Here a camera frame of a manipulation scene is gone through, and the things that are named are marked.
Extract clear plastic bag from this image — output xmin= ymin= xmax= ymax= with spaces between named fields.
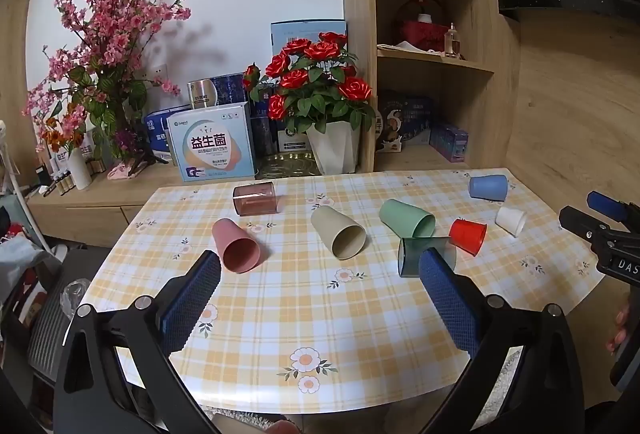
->
xmin=60 ymin=278 xmax=92 ymax=317

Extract translucent brown cup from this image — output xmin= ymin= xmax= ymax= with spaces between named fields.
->
xmin=232 ymin=181 xmax=283 ymax=217

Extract steel cup box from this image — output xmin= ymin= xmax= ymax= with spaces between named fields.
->
xmin=187 ymin=78 xmax=221 ymax=110

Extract white rack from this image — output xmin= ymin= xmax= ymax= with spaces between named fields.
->
xmin=0 ymin=119 xmax=36 ymax=215

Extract blue plastic cup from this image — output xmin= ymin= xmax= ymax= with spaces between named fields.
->
xmin=468 ymin=174 xmax=510 ymax=202

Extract tall white vase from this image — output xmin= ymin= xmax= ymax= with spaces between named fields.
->
xmin=67 ymin=147 xmax=93 ymax=191

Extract orange artificial flowers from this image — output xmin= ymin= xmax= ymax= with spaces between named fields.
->
xmin=40 ymin=114 xmax=76 ymax=152

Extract person's right hand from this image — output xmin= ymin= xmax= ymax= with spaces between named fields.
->
xmin=605 ymin=303 xmax=632 ymax=355

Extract pink plastic cup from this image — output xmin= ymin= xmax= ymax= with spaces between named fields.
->
xmin=211 ymin=218 xmax=262 ymax=274

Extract pink cloth item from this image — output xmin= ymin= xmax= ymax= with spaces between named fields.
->
xmin=109 ymin=161 xmax=151 ymax=180

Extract translucent dark teal cup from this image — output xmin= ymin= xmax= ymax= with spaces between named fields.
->
xmin=397 ymin=237 xmax=457 ymax=277

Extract flat light blue box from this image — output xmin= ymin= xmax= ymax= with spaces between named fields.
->
xmin=271 ymin=19 xmax=348 ymax=65

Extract wooden shelf unit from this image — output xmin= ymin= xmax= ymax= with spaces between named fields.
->
xmin=340 ymin=0 xmax=523 ymax=175

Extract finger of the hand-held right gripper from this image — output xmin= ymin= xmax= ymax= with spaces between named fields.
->
xmin=587 ymin=191 xmax=640 ymax=226
xmin=558 ymin=206 xmax=617 ymax=256

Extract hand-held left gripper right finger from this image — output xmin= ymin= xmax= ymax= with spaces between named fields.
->
xmin=419 ymin=247 xmax=587 ymax=434

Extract gold tray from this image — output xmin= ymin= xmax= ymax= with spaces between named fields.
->
xmin=255 ymin=151 xmax=326 ymax=180

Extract row of small bottles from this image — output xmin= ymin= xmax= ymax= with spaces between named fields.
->
xmin=47 ymin=164 xmax=76 ymax=195

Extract green plastic cup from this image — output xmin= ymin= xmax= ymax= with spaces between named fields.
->
xmin=378 ymin=198 xmax=437 ymax=240

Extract red plastic cup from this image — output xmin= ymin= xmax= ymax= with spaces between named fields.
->
xmin=448 ymin=218 xmax=488 ymax=256

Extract blue tissue pack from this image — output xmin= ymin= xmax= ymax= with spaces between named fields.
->
xmin=144 ymin=107 xmax=193 ymax=162

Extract small purple box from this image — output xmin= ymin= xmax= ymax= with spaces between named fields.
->
xmin=429 ymin=121 xmax=470 ymax=163

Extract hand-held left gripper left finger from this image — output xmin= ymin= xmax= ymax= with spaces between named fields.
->
xmin=52 ymin=250 xmax=223 ymax=434

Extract dark blue illustrated box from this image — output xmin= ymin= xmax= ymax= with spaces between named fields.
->
xmin=376 ymin=89 xmax=433 ymax=152

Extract red gift basket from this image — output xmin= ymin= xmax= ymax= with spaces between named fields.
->
xmin=392 ymin=0 xmax=451 ymax=52

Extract small glass bottle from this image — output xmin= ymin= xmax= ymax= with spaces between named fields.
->
xmin=444 ymin=23 xmax=463 ymax=60

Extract black wall shelf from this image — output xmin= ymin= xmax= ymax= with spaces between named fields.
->
xmin=498 ymin=0 xmax=640 ymax=22

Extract white plastic cup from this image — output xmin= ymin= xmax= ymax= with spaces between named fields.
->
xmin=495 ymin=206 xmax=527 ymax=236

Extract white and blue box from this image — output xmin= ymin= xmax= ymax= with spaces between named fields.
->
xmin=166 ymin=102 xmax=257 ymax=182

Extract purple artificial flowers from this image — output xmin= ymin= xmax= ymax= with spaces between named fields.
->
xmin=112 ymin=129 xmax=138 ymax=160

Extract grey ribbed panel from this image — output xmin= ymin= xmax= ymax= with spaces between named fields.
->
xmin=27 ymin=249 xmax=108 ymax=385

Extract pink blossom branches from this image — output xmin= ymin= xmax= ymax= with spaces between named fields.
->
xmin=22 ymin=0 xmax=193 ymax=165

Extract white cloth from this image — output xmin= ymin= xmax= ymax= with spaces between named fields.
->
xmin=377 ymin=40 xmax=426 ymax=55

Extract red rose bouquet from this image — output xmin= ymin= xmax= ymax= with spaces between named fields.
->
xmin=242 ymin=32 xmax=376 ymax=135

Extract pile of clothes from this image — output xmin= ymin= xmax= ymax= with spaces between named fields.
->
xmin=0 ymin=194 xmax=56 ymax=315

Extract beige plastic cup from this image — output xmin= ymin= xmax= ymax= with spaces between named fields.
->
xmin=310 ymin=205 xmax=367 ymax=260

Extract blue patterned box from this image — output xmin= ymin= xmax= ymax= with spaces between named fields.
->
xmin=210 ymin=73 xmax=251 ymax=108

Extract yellow plaid floral tablecloth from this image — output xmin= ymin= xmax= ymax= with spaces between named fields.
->
xmin=80 ymin=168 xmax=607 ymax=415

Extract white faceted flower pot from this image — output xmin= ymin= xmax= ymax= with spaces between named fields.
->
xmin=305 ymin=121 xmax=362 ymax=175

